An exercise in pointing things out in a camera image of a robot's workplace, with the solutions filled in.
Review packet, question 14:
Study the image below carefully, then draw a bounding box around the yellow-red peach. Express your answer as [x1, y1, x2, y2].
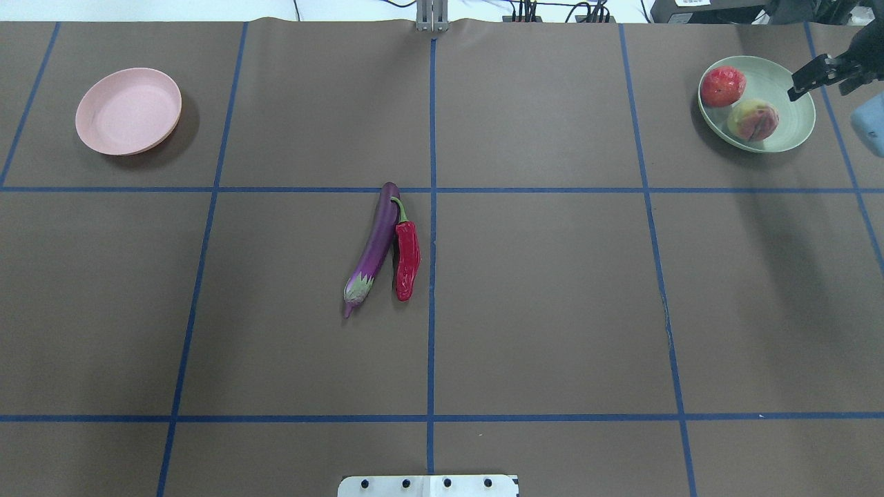
[726, 99, 780, 142]

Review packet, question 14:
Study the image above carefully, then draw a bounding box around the red chili pepper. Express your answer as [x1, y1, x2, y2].
[390, 196, 422, 302]

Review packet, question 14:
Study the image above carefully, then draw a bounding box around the purple eggplant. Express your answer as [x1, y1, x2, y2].
[342, 182, 400, 319]

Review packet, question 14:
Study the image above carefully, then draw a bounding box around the green plate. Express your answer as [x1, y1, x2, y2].
[697, 55, 816, 153]

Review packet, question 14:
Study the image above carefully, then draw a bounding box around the pink plate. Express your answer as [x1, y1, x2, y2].
[75, 67, 183, 155]

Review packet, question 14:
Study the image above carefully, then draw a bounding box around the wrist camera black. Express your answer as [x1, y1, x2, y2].
[838, 19, 883, 95]

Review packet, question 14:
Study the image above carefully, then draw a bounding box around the aluminium frame post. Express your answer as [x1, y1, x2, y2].
[416, 0, 450, 32]

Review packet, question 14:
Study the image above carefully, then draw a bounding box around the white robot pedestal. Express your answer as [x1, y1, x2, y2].
[337, 474, 520, 496]

